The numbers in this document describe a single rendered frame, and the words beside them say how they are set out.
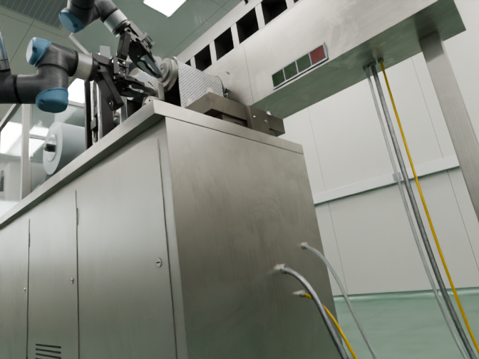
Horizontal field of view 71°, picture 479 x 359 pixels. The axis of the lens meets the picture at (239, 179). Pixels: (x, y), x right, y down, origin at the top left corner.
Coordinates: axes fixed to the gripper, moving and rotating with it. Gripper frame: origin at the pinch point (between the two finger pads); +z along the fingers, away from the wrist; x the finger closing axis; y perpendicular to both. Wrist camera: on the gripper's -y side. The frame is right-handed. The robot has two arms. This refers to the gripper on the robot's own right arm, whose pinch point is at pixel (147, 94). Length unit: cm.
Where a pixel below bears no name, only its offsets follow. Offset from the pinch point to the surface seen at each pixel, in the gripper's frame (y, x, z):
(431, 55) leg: -2, -73, 62
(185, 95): 4.3, -0.3, 16.3
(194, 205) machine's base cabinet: -45, -26, -7
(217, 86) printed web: 14.5, -0.3, 34.8
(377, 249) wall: -63, 43, 279
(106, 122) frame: 4.0, 33.0, 1.6
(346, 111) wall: 86, 40, 279
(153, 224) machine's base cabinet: -48, -18, -14
